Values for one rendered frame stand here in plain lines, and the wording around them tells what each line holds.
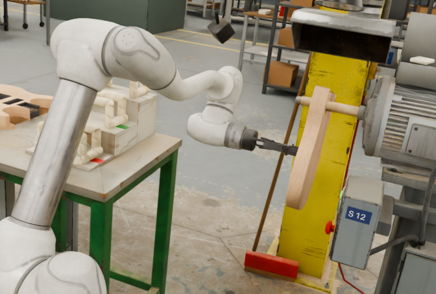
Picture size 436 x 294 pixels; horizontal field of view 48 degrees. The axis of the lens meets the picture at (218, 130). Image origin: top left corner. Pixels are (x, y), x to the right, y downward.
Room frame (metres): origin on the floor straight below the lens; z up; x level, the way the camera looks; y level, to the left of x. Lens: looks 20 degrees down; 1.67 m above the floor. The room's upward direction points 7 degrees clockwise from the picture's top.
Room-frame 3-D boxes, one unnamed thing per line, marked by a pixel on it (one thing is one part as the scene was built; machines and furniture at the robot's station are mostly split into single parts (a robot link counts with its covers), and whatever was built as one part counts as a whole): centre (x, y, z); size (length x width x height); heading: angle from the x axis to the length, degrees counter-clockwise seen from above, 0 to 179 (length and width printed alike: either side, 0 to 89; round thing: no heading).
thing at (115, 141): (1.74, 0.46, 0.98); 0.27 x 0.16 x 0.09; 72
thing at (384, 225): (1.26, -0.50, 1.02); 0.19 x 0.04 x 0.04; 162
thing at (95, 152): (1.56, 0.43, 0.96); 0.11 x 0.03 x 0.03; 162
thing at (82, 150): (1.52, 0.45, 0.99); 0.03 x 0.03 x 0.09
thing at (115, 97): (1.78, 0.45, 1.12); 0.20 x 0.03 x 0.03; 71
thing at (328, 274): (2.49, -0.59, 0.02); 0.40 x 0.40 x 0.02; 72
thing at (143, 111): (1.89, 0.41, 1.02); 0.27 x 0.15 x 0.17; 72
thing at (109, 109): (1.67, 0.40, 1.07); 0.03 x 0.03 x 0.09
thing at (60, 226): (2.04, 0.71, 0.45); 0.05 x 0.05 x 0.90; 72
